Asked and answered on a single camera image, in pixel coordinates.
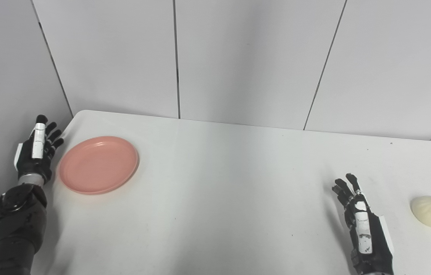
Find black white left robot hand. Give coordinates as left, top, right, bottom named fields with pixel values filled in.
left=14, top=115, right=65, bottom=186

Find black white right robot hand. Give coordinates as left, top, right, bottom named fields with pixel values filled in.
left=332, top=173, right=395, bottom=275

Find pink round plate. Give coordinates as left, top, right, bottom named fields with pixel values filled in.
left=58, top=136, right=140, bottom=195

